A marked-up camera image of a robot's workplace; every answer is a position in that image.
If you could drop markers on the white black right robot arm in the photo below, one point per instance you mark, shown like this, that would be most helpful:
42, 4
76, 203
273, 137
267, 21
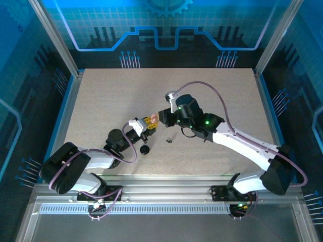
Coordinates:
242, 143

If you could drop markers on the blue table edge strip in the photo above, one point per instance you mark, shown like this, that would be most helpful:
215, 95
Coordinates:
62, 113
270, 100

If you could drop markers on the pink earbud charging case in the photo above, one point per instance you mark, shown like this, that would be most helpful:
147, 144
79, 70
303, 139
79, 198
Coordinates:
154, 118

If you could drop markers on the aluminium lower frame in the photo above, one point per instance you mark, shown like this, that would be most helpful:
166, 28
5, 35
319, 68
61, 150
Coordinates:
302, 219

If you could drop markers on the aluminium corner post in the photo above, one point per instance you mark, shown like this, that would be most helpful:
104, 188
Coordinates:
276, 37
56, 37

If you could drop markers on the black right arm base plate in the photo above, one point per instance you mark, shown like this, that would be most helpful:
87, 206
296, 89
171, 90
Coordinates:
218, 194

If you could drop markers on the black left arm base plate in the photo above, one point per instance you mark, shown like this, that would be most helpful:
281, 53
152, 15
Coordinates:
114, 188

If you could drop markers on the aluminium side rail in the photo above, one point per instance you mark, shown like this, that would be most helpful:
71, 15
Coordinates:
68, 113
265, 100

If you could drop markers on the aluminium mounting rail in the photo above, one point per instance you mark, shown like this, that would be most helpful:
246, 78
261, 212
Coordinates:
164, 189

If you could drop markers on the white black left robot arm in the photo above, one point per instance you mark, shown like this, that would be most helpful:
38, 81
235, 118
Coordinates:
98, 158

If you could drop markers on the black round wheel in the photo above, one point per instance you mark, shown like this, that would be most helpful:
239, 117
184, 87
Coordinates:
144, 150

